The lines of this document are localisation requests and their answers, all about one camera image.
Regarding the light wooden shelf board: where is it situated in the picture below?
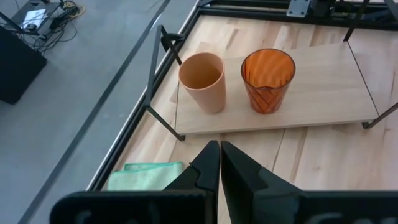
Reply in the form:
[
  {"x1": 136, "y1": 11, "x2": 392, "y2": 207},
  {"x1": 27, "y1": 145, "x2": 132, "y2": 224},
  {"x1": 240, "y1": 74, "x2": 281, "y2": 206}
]
[{"x1": 174, "y1": 41, "x2": 379, "y2": 136}]

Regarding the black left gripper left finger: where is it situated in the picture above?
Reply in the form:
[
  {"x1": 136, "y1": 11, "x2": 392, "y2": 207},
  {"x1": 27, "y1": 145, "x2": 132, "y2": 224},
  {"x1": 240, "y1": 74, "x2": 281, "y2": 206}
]
[{"x1": 49, "y1": 139, "x2": 221, "y2": 224}]

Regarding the mint green cloth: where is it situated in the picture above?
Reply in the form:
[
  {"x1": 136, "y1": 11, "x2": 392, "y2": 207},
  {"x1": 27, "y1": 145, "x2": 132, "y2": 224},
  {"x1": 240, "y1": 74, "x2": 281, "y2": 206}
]
[{"x1": 106, "y1": 161, "x2": 185, "y2": 192}]

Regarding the orange translucent faceted cup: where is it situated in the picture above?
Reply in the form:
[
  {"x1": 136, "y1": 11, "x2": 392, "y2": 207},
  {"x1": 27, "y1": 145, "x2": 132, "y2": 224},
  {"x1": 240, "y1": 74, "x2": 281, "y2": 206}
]
[{"x1": 240, "y1": 48, "x2": 297, "y2": 115}]

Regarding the grey metal mounting plate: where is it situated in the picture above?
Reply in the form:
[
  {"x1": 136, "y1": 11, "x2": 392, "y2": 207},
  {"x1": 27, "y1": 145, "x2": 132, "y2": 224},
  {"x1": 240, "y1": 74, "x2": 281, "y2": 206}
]
[{"x1": 285, "y1": 0, "x2": 312, "y2": 18}]

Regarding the black power strip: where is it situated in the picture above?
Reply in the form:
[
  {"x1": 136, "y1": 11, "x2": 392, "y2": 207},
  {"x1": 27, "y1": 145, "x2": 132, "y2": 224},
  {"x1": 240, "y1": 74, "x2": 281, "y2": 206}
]
[{"x1": 49, "y1": 6, "x2": 80, "y2": 29}]

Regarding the peach matte plastic cup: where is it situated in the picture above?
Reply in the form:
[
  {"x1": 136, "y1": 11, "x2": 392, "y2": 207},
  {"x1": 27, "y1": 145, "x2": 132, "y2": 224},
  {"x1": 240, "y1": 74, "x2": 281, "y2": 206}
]
[{"x1": 178, "y1": 52, "x2": 226, "y2": 114}]

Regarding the dark side table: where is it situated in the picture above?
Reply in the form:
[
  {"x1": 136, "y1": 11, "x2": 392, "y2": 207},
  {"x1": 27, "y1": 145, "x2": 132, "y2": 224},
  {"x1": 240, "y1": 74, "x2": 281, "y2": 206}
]
[{"x1": 0, "y1": 0, "x2": 63, "y2": 35}]

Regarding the black metal shelf leg frame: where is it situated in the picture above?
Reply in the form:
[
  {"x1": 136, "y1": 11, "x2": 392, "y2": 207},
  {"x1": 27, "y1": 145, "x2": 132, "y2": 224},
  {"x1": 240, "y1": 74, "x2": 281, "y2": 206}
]
[
  {"x1": 143, "y1": 24, "x2": 187, "y2": 142},
  {"x1": 343, "y1": 0, "x2": 398, "y2": 130}
]

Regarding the black floor cables bundle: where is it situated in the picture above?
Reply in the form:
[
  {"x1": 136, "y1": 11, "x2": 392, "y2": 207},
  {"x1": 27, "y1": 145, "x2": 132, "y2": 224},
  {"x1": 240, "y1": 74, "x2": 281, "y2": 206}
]
[{"x1": 30, "y1": 0, "x2": 86, "y2": 53}]

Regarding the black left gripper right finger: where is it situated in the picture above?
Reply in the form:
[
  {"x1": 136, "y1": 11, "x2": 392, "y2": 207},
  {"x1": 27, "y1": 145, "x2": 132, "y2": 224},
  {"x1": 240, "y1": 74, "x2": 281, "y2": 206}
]
[{"x1": 220, "y1": 141, "x2": 398, "y2": 224}]

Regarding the white paper sheet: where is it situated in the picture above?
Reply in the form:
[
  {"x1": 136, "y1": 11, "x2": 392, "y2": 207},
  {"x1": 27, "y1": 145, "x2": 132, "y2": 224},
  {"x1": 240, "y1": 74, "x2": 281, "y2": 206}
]
[{"x1": 22, "y1": 8, "x2": 48, "y2": 29}]

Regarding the black cabinet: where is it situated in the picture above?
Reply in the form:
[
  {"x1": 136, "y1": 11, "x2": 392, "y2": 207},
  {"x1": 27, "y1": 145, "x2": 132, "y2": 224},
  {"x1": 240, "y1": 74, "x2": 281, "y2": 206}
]
[{"x1": 0, "y1": 24, "x2": 48, "y2": 105}]

